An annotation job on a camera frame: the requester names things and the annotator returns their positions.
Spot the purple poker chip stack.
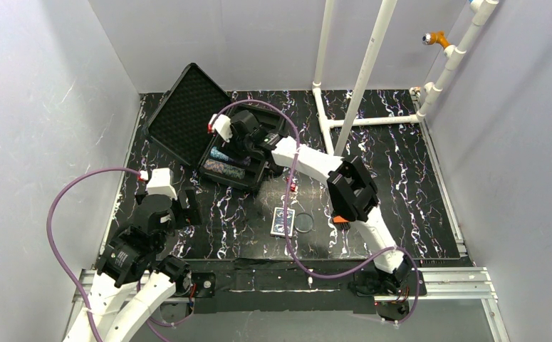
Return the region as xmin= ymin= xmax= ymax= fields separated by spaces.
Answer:
xmin=228 ymin=157 xmax=251 ymax=167

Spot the teal poker chip stack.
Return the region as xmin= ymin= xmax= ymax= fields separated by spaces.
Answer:
xmin=209 ymin=147 xmax=231 ymax=162

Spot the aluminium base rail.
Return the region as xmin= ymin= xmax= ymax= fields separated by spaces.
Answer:
xmin=63 ymin=266 xmax=511 ymax=342

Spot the dark blue poker chip stack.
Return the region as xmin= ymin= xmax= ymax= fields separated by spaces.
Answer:
xmin=223 ymin=164 xmax=245 ymax=180

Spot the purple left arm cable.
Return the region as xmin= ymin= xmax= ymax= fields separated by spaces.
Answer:
xmin=46 ymin=167 xmax=197 ymax=342

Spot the black poker set case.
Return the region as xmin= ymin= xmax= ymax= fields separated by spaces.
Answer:
xmin=143 ymin=63 xmax=284 ymax=192

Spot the blue playing card deck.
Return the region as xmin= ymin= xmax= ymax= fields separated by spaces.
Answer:
xmin=270 ymin=207 xmax=295 ymax=237

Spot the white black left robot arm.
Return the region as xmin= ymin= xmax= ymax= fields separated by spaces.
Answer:
xmin=64 ymin=188 xmax=202 ymax=341

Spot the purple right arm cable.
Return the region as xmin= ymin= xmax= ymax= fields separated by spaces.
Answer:
xmin=207 ymin=99 xmax=421 ymax=326

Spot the white PVC pipe frame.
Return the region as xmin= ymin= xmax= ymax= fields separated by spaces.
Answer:
xmin=311 ymin=1 xmax=498 ymax=155

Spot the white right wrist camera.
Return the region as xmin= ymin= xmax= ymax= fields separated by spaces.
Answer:
xmin=207 ymin=114 xmax=233 ymax=143

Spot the orange mounted camera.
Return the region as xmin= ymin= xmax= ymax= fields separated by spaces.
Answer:
xmin=422 ymin=31 xmax=450 ymax=49

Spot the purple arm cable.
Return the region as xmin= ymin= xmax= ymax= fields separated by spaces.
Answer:
xmin=207 ymin=99 xmax=421 ymax=326
xmin=46 ymin=167 xmax=197 ymax=342

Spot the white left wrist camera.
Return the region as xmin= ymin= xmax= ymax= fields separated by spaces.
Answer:
xmin=138 ymin=167 xmax=177 ymax=200

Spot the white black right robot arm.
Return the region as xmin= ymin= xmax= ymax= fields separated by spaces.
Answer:
xmin=212 ymin=110 xmax=412 ymax=286

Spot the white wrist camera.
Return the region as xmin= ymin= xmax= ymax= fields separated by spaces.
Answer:
xmin=207 ymin=114 xmax=233 ymax=143
xmin=138 ymin=167 xmax=177 ymax=200

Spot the black orange hex key set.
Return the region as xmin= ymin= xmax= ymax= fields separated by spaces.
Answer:
xmin=332 ymin=216 xmax=350 ymax=231

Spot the orange blue poker chip stack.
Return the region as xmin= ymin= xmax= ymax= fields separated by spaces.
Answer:
xmin=203 ymin=159 xmax=227 ymax=174

